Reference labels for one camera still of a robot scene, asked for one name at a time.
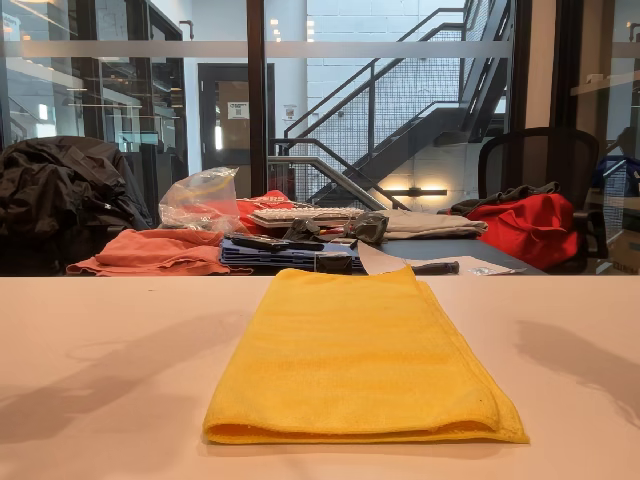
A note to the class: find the yellow microfiber towel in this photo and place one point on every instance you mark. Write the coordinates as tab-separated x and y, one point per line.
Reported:
360	360

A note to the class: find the small black box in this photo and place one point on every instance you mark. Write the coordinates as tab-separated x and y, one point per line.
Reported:
334	263

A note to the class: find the white computer keyboard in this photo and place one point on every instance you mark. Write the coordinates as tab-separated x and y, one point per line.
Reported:
305	216

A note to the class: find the grey work gloves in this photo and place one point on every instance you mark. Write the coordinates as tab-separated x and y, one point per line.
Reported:
370	226

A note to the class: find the black remote control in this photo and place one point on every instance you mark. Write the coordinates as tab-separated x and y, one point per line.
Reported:
260	243

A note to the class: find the red printed shirt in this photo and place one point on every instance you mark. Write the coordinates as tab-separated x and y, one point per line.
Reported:
265	201

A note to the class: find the beige folded cloth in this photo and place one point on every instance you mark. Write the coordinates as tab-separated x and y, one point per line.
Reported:
430	225

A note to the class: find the clear plastic bag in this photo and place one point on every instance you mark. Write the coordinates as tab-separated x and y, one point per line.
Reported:
200	200

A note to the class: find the white paper sheet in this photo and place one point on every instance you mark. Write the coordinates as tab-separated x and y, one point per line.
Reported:
470	262

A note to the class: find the white door sign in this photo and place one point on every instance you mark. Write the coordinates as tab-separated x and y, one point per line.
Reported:
238	110

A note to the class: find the black metal staircase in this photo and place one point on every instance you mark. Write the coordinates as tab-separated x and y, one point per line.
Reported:
425	125

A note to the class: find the dark framed glass door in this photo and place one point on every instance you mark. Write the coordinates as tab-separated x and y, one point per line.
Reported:
210	130

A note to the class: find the small clear plastic packet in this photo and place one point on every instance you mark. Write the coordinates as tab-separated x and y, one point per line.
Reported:
487	270

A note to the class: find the salmon pink shirt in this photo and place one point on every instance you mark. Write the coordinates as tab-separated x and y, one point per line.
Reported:
150	252

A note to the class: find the olive green cloth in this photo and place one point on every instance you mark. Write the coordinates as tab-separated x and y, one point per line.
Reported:
505	196

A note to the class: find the red fabric bag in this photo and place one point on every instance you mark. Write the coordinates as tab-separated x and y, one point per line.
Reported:
530	230

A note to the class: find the black mesh office chair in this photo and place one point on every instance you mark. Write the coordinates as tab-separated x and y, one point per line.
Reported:
545	155

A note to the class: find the black jacket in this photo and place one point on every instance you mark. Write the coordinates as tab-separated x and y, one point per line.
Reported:
55	200

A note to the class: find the cardboard box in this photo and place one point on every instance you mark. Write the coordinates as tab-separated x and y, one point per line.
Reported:
627	252

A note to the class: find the glowing wall light bar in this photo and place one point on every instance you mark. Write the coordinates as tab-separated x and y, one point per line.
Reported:
417	191

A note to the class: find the white wall notice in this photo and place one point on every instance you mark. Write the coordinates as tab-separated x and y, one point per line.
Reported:
289	112

